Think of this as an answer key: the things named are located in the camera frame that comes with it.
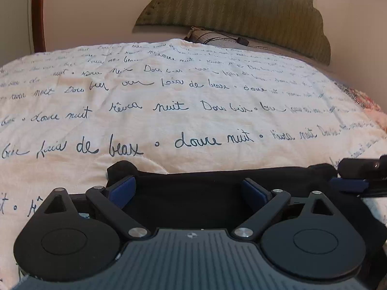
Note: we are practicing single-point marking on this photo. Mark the wooden door frame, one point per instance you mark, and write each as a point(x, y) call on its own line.
point(37, 12)

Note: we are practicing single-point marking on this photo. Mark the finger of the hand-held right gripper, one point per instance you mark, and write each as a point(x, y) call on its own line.
point(356, 167)
point(347, 185)

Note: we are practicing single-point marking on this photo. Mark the grey striped pillow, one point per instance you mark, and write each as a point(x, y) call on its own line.
point(211, 36)

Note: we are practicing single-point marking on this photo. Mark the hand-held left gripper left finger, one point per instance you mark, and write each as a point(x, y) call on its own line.
point(122, 190)

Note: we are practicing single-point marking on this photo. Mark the grey bed sheet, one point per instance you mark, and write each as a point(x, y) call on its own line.
point(287, 51)

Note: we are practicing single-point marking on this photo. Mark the pink red floral cloth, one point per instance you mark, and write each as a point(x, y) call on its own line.
point(373, 107)

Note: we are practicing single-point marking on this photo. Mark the white blanket with script print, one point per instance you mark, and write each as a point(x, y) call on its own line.
point(181, 96)

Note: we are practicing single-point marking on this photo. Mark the black pants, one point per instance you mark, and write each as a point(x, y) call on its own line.
point(187, 193)

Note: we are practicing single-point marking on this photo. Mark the zebra striped cloth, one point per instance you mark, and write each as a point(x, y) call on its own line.
point(346, 90)

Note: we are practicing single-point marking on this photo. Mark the green padded headboard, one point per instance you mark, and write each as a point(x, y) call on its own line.
point(242, 12)

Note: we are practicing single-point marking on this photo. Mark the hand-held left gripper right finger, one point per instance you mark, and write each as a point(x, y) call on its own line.
point(255, 191)

